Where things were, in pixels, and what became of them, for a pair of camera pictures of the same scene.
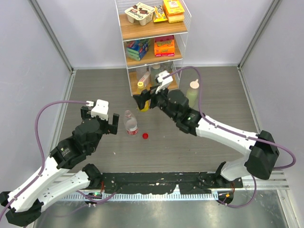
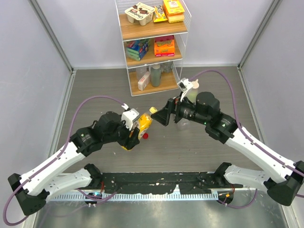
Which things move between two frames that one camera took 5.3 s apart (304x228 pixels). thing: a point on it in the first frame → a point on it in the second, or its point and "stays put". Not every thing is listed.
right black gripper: x=146 y=95 → x=174 y=106
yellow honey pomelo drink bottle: x=140 y=87 → x=144 y=122
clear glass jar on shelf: x=167 y=66 stays put
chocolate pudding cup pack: x=140 y=12 stays put
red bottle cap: x=145 y=136 stays put
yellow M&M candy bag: x=159 y=14 stays put
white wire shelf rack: x=154 y=34 stays put
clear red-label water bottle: x=130 y=123 → x=140 y=135
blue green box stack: x=137 y=50 stays put
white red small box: x=145 y=78 stays put
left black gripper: x=111 y=128 → x=128 y=142
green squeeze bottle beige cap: x=191 y=93 stays put
